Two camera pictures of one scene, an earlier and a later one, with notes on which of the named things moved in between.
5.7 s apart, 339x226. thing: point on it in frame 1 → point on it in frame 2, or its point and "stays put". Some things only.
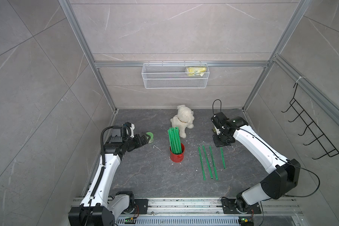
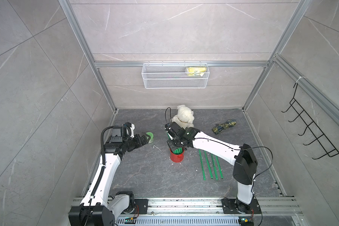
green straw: x=202 y=164 stays put
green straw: x=223 y=160 → x=220 y=171
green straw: x=216 y=179 stays put
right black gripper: x=217 y=144 → x=169 y=141
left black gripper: x=138 y=143 stays put
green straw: x=206 y=157 stays put
